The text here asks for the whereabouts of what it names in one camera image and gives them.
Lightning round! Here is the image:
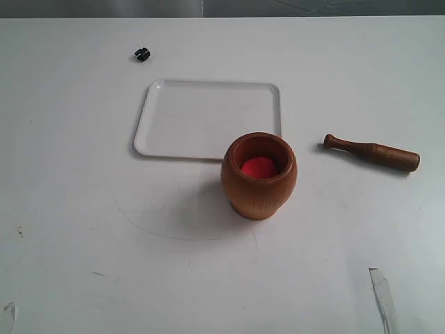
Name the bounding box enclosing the white rectangular tray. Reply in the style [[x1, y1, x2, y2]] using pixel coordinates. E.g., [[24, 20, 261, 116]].
[[133, 79, 282, 160]]

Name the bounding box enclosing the red ball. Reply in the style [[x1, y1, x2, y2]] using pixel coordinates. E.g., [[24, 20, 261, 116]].
[[241, 157, 278, 179]]

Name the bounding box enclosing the clear tape strip right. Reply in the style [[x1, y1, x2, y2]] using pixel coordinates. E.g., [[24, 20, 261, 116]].
[[369, 268, 400, 334]]

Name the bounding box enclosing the clear tape piece left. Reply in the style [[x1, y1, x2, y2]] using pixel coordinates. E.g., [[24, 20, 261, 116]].
[[1, 302, 17, 333]]

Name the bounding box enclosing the wooden pestle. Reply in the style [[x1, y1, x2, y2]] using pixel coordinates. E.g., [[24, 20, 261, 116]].
[[323, 134, 421, 173]]

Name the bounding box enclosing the small black clip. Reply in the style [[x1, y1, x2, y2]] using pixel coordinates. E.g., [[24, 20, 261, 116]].
[[134, 47, 151, 62]]

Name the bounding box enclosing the brown wooden mortar cup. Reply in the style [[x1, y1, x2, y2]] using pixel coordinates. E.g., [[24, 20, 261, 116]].
[[220, 132, 298, 221]]

